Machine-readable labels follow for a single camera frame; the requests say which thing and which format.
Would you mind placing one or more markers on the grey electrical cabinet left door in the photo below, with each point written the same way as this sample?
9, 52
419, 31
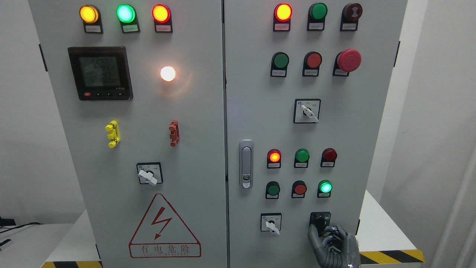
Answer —
193, 171

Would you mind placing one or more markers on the green push button upper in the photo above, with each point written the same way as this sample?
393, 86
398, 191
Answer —
279, 64

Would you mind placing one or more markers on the red push button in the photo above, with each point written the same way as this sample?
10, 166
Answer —
298, 189
311, 64

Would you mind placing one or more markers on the black device with antenna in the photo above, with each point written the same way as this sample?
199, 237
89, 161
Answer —
6, 222

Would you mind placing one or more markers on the white selector switch upper right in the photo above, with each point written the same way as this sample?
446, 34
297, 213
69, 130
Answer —
306, 111

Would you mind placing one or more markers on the silver door handle lock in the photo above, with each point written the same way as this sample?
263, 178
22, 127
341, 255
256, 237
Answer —
246, 163

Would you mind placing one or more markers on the red push button lower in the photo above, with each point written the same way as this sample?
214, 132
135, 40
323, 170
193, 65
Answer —
298, 189

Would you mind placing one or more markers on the white selector switch left door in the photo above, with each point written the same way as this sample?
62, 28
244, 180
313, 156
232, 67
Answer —
149, 173

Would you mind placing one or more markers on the white glowing lamp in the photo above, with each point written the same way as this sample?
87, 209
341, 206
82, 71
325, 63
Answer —
168, 73

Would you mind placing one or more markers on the red electric hazard warning sticker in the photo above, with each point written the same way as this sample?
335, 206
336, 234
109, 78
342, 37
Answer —
162, 233

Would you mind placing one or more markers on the dark red buzzer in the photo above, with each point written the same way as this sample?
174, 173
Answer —
350, 16

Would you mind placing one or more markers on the red emergency stop mushroom button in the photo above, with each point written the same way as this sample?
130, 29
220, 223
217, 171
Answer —
346, 62

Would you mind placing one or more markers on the red push button upper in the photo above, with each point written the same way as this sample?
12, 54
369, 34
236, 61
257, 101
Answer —
311, 64

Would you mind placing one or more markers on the green indicator middle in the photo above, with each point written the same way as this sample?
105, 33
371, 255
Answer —
301, 158

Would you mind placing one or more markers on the green indicator top right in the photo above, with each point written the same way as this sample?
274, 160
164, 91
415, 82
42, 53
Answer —
317, 17

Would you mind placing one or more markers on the red indicator middle right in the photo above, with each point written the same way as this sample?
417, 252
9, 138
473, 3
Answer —
328, 158

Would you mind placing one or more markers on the black rotary knob switch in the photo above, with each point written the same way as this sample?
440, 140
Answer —
320, 219

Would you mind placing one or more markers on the grey electrical cabinet right door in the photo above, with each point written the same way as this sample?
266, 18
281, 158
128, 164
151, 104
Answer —
261, 108

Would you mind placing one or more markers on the small white black adapter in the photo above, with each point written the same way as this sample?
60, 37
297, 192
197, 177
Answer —
5, 244

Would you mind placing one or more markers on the green push button lower right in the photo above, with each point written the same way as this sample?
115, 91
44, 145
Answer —
324, 189

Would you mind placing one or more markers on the red lit indicator middle left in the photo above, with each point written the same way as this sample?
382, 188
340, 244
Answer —
274, 159

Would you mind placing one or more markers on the red terminal connector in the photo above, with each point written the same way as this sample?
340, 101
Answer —
174, 133

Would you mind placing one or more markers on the green push button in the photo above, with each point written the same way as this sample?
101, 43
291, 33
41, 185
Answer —
279, 64
324, 189
272, 190

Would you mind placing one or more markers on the red lit indicator light left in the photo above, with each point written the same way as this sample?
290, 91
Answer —
162, 19

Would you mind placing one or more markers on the white selector switch lower right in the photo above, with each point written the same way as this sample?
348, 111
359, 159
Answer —
270, 222

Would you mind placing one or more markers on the red lit indicator top right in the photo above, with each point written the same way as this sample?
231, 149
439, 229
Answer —
282, 17

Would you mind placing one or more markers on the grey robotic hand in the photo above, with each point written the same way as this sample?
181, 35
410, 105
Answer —
339, 249

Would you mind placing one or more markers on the green push button lower left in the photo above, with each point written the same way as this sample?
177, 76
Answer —
272, 190

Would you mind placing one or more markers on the white table with hazard stripes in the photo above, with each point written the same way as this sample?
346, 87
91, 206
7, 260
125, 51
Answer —
381, 241

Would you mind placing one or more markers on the grey electrical cabinet door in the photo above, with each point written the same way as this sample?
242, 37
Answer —
193, 171
261, 108

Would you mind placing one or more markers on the yellow terminal connector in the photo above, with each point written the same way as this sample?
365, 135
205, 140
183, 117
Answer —
113, 133

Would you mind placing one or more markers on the black digital power meter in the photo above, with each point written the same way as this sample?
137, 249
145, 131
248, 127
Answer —
101, 73

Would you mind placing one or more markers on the green lit indicator light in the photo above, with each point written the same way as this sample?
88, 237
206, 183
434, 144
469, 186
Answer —
128, 18

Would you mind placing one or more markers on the yellow indicator light top left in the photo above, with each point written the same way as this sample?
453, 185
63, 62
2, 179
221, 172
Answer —
91, 18

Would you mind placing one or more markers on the white selector switch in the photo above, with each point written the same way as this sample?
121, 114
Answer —
306, 111
270, 222

